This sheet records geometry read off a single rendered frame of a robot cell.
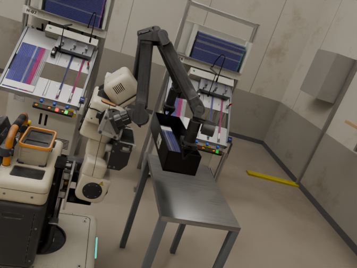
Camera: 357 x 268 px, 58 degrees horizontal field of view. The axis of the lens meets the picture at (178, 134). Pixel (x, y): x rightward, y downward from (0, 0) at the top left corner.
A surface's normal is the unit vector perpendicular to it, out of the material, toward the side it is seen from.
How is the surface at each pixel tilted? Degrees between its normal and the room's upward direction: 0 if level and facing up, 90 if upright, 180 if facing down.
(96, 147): 90
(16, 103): 90
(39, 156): 92
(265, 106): 90
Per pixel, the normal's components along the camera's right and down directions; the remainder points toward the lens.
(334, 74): 0.10, 0.37
